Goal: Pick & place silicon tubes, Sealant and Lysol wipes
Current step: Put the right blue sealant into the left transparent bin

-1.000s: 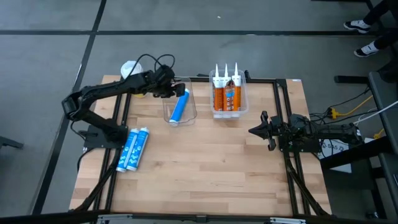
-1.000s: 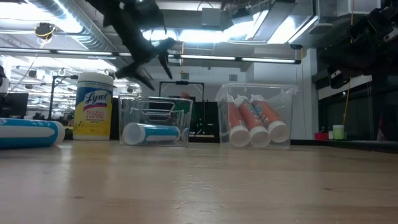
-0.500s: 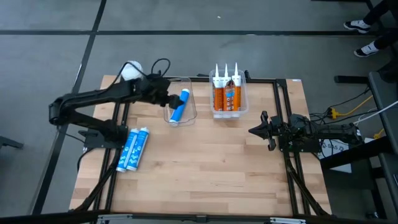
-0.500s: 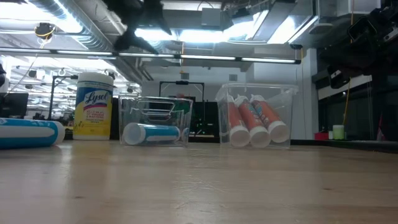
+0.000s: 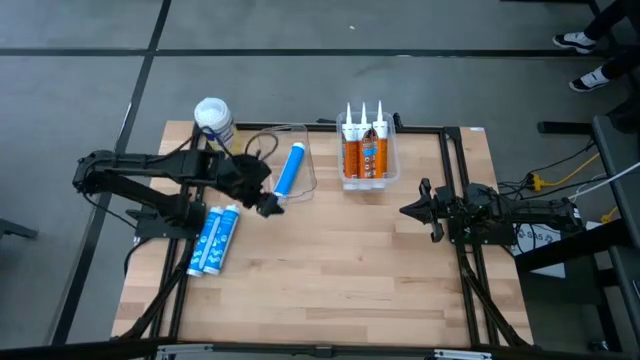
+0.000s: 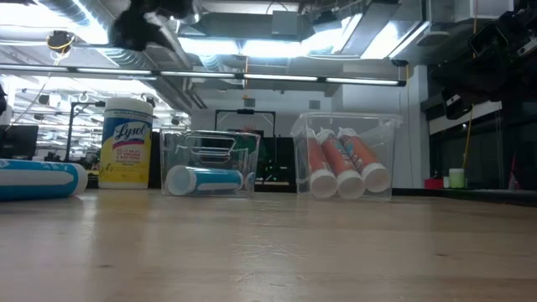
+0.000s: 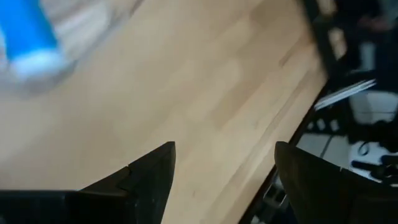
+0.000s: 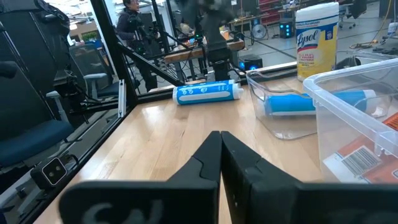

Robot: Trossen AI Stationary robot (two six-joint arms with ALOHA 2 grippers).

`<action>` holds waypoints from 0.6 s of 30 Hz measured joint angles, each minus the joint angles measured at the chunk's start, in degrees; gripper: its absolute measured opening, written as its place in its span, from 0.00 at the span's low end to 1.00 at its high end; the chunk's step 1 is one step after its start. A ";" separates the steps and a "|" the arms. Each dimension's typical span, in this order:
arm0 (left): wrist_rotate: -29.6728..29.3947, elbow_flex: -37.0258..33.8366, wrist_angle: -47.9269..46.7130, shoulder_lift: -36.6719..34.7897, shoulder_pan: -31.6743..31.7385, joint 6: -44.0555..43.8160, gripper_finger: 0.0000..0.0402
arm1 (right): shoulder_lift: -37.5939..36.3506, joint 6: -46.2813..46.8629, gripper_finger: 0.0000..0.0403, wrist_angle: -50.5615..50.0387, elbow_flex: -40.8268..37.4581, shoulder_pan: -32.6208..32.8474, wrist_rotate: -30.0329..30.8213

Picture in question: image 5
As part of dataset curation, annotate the yellow Lysol wipes canister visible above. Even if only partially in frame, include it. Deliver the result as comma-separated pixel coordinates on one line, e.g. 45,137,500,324
193,96,241,154

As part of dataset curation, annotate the dark grey side desk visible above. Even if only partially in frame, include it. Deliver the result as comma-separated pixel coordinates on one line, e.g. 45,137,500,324
591,113,640,360

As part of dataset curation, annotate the black floor stand foot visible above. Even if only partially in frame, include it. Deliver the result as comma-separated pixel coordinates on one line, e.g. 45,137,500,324
0,216,41,242

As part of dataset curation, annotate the blue silicone tube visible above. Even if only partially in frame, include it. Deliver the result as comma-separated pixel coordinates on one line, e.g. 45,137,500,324
272,141,307,199
185,205,224,278
201,203,242,277

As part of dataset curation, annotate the silver metal bracket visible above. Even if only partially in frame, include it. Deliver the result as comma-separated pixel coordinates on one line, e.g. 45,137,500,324
433,348,494,360
154,343,215,360

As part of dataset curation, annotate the person's shoe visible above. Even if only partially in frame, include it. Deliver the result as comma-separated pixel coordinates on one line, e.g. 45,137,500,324
551,30,598,56
568,65,611,93

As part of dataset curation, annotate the black aluminium table frame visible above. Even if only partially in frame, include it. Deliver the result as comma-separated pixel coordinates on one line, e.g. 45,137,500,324
113,112,535,351

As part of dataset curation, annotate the clear plastic bin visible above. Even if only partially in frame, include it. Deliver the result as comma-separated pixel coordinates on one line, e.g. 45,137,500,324
335,110,402,193
256,123,320,204

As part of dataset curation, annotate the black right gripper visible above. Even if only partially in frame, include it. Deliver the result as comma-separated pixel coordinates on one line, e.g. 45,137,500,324
399,177,455,244

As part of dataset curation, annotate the white cable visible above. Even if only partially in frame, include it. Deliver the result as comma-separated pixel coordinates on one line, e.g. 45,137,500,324
568,160,640,202

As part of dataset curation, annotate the yellow extension cable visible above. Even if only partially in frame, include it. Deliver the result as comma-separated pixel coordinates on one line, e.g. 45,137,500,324
528,151,622,225

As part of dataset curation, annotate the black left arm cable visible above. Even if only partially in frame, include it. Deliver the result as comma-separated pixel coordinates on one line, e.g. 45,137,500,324
243,130,280,162

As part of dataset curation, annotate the white printed sign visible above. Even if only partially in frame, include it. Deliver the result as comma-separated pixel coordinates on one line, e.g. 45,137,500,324
513,214,567,280

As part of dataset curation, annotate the black camera mounting rail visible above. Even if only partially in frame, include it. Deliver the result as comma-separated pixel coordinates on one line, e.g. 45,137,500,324
0,338,640,360

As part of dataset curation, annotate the black desk support beam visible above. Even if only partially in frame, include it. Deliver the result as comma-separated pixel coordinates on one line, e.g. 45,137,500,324
513,218,632,274

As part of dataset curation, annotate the person's leg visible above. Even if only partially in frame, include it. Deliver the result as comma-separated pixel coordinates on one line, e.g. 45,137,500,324
601,44,640,82
584,0,640,44

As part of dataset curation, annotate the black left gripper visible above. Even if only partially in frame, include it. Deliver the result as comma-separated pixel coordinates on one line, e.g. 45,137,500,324
223,154,286,219

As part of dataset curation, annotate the orange sealant caulk tube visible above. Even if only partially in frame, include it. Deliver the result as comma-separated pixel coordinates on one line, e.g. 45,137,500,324
341,101,361,181
356,101,379,181
372,99,391,181

